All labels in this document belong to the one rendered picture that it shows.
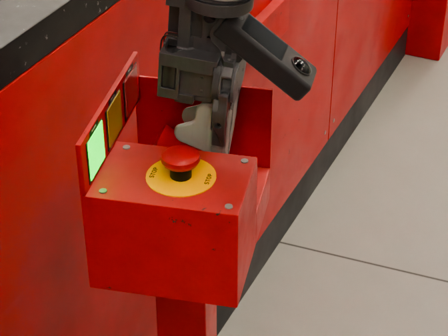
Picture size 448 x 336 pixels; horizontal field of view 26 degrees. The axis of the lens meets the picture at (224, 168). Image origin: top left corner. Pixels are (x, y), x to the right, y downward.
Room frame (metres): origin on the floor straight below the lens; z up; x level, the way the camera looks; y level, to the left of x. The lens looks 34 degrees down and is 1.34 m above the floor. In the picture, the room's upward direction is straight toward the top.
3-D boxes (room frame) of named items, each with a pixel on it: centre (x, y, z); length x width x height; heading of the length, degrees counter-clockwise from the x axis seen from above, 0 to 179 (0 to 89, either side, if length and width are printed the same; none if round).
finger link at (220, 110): (0.88, 0.00, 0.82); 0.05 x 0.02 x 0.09; 168
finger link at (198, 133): (0.90, 0.03, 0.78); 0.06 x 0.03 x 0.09; 78
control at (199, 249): (0.86, 0.04, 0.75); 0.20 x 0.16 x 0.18; 168
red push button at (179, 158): (0.81, 0.04, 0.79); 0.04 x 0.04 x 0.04
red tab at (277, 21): (1.56, -0.08, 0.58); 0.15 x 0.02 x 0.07; 155
